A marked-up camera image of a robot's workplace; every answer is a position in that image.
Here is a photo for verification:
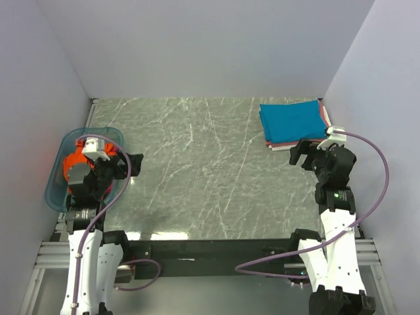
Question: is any blue folded t shirt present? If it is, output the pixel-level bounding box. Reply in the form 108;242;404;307
259;100;330;142

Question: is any teal plastic bin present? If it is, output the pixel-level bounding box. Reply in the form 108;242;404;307
45;127;124;213

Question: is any aluminium frame rail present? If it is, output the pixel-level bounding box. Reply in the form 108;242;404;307
34;240;381;269

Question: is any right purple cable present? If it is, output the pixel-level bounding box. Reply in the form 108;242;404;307
234;130;390;280

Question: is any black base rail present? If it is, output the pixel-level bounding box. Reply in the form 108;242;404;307
126;236;298;277

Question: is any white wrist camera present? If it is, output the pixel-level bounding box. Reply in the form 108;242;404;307
317;126;347;150
82;137;110;161

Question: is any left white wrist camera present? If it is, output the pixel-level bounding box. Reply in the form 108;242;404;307
82;137;110;161

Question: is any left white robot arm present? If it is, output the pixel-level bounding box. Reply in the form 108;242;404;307
60;150;144;314

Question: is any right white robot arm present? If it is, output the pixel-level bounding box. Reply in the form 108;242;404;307
288;139;376;314

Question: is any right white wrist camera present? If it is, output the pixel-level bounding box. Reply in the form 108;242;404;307
317;126;347;150

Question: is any orange t shirt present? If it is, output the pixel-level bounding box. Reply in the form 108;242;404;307
63;139;117;183

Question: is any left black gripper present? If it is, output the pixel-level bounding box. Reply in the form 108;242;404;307
87;148;142;198

